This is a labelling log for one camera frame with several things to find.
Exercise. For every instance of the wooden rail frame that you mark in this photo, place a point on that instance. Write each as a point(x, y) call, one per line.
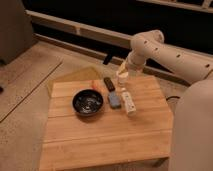
point(180, 40)

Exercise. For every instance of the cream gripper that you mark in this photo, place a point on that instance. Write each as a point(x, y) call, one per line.
point(125, 71)

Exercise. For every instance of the wooden table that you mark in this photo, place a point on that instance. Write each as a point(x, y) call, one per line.
point(110, 137)

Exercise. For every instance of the grey cabinet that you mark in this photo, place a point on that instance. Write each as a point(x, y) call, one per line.
point(16, 32)

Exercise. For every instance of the black bowl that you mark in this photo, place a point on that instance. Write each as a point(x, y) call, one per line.
point(87, 102)

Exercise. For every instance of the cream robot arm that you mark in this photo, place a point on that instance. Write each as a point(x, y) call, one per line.
point(192, 132)

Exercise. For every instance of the orange small object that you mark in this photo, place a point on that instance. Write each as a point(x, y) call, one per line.
point(95, 84)

